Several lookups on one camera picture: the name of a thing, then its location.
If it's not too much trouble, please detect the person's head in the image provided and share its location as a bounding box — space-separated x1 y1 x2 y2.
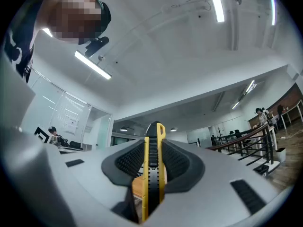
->
37 0 112 46

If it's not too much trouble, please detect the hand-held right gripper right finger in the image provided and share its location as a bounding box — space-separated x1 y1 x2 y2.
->
146 138 294 227

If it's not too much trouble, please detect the black white patterned box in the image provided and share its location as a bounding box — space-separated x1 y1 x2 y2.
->
34 125 52 144

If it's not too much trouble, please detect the yellow black utility knife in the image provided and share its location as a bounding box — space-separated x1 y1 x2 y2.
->
141 121 166 224

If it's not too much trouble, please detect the white paper sign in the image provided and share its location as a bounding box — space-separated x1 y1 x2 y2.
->
67 118 79 135

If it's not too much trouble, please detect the black head-worn camera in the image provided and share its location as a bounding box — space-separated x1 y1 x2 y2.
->
84 36 110 58

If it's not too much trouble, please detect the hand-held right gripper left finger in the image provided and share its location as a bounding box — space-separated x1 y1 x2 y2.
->
1 126 145 227

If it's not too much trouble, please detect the black waste bin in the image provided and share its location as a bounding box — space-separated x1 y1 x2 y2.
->
255 165 270 178

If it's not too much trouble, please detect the dark blue printed shirt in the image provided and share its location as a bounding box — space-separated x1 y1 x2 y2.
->
3 0 43 84

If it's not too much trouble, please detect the white waste bin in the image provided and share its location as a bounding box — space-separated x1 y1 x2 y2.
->
276 147 286 163

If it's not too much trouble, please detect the dark metal stair railing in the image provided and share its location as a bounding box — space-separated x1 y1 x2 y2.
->
205 123 276 167

